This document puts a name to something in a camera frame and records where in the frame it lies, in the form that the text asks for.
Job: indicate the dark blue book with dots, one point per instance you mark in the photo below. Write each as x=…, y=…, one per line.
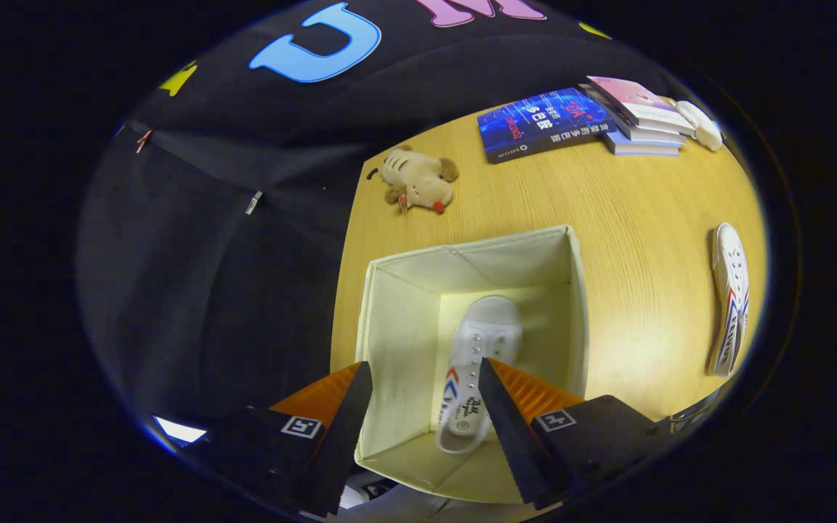
x=542, y=123

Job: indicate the grey spine book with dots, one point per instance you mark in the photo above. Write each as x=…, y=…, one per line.
x=651, y=135

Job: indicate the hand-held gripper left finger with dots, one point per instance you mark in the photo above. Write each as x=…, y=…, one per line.
x=342, y=436

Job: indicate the pink clip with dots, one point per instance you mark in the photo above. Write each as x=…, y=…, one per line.
x=142, y=140

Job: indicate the beige striped plush tiger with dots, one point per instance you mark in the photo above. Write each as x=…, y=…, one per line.
x=418, y=178

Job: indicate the cream fabric storage box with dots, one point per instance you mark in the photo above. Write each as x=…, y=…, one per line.
x=404, y=327

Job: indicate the laptop screen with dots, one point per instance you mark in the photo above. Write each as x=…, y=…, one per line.
x=179, y=431

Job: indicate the white clip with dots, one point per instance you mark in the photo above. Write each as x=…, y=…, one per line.
x=253, y=202

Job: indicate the white plush toy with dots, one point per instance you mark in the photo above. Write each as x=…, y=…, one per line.
x=702, y=127

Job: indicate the light blue book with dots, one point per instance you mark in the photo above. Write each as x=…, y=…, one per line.
x=640, y=149

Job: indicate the white canvas shoe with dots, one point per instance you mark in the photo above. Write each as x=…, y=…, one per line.
x=729, y=276
x=487, y=327

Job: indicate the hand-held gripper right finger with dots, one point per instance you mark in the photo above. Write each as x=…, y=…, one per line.
x=513, y=436

